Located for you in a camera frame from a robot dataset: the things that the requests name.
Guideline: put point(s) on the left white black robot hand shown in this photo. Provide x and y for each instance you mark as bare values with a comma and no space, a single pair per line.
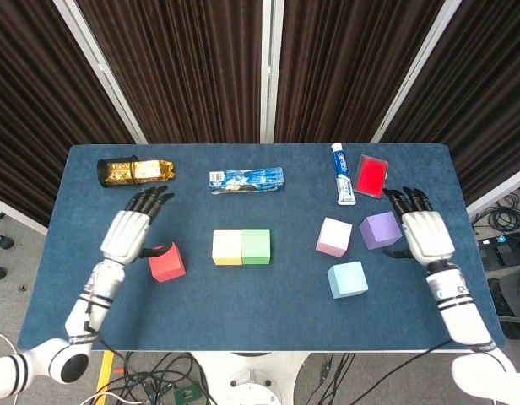
125,236

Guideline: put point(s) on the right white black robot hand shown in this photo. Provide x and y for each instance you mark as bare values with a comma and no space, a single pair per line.
426,236

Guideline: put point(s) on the purple cube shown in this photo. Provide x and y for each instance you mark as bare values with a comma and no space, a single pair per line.
378,230

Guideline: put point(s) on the red orange cube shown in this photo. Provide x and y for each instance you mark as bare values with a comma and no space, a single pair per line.
169,266

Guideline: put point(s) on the light blue cube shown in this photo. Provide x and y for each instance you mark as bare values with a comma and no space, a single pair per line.
348,279

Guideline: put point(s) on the pink cube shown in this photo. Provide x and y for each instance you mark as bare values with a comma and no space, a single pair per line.
334,236

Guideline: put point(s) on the yellow cube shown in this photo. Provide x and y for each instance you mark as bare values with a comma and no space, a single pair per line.
226,246

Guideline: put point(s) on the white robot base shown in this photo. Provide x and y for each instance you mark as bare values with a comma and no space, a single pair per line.
251,379

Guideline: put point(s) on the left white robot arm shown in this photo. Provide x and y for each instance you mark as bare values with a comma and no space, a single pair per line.
91,304

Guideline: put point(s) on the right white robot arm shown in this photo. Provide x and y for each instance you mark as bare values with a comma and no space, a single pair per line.
458,308

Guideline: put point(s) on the green cube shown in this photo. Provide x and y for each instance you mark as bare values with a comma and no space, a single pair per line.
256,245

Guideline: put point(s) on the black mesh cup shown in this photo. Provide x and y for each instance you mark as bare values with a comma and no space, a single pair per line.
101,171

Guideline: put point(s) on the gold foil snack packet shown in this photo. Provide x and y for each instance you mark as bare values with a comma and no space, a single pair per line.
152,170

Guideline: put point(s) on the red ink pad box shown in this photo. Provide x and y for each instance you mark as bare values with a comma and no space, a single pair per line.
371,176

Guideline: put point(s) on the white blue toothpaste tube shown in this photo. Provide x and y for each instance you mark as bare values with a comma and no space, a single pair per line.
343,177

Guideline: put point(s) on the blue cookie package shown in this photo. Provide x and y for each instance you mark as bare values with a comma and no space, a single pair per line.
247,180

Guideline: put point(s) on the yellow floor tape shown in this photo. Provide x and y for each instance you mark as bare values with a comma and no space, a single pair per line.
104,371

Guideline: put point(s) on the brown pleated curtain panel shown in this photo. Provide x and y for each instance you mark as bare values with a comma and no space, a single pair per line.
40,105
180,76
348,76
488,105

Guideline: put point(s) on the blue table cloth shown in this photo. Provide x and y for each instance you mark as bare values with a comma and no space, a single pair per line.
260,308

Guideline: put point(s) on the green circuit board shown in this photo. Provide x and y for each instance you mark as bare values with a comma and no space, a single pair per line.
186,395

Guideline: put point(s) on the white partition frame rail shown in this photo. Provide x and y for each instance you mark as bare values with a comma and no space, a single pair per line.
500,192
15,213

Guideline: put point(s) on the white partition frame post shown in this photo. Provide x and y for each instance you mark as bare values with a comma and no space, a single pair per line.
268,63
100,67
414,69

